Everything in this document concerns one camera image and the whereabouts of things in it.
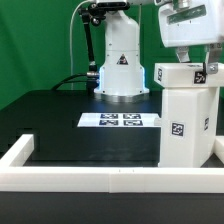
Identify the white marker sheet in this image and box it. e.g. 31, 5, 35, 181
78, 113, 160, 128

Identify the white U-shaped border frame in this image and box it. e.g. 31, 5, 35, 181
0, 134, 224, 193

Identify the small white cabinet top block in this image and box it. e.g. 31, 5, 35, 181
154, 63, 224, 88

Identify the white cable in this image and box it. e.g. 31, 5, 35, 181
68, 0, 98, 91

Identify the black cables bundle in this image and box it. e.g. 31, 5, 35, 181
50, 70, 101, 92

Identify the white cabinet body box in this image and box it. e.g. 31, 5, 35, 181
158, 87, 219, 168

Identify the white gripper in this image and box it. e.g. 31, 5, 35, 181
158, 0, 224, 74

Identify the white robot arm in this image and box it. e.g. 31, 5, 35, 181
93, 0, 224, 101

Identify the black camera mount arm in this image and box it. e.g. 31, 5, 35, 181
78, 3, 112, 72

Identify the white cabinet door panel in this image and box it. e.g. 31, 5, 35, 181
154, 118, 162, 127

